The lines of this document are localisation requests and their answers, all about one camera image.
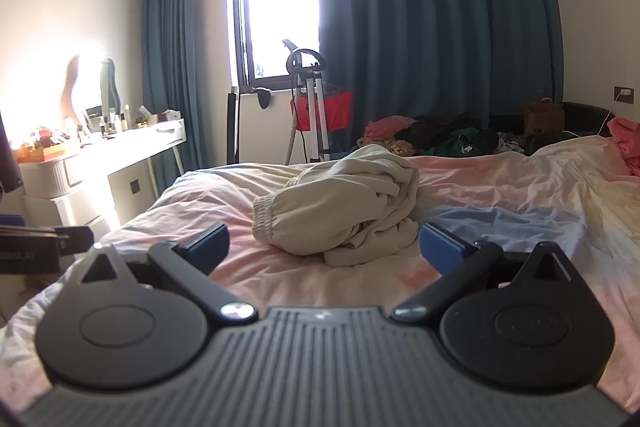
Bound pink crumpled cloth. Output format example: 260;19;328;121
363;116;419;144

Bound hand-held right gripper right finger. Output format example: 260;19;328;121
389;222;587;323

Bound white charging cable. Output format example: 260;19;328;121
564;109;617;138

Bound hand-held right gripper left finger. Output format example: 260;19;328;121
79;222;259;324

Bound black clothes heap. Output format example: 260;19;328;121
397;111;501;154

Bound white desk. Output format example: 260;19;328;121
65;119;187;229

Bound wooden tray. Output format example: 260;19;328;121
15;127;69;164

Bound tan patterned cloth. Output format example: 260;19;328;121
382;137;417;156

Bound cream sweatpants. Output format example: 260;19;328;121
251;144;422;269

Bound standing mirror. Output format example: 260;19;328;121
99;57;124;124

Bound row of cosmetic bottles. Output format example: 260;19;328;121
75;104;151;138

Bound pink garment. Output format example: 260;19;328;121
605;116;640;178

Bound narrow blue curtain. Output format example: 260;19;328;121
142;0;240;182

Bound black upright panel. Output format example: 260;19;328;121
227;85;241;166

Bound wide blue curtain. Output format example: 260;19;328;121
312;0;565;164

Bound black headboard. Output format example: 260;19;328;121
487;101;617;156

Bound red cloth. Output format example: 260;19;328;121
290;90;354;134

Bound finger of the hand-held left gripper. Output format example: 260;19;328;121
52;226;96;259

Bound white drawer unit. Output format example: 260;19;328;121
17;154;112;249

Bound bed with pastel sheet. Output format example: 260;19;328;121
0;134;640;410

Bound green garment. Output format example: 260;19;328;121
425;129;484;157

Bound white tissue box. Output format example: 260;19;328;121
145;107;182;126

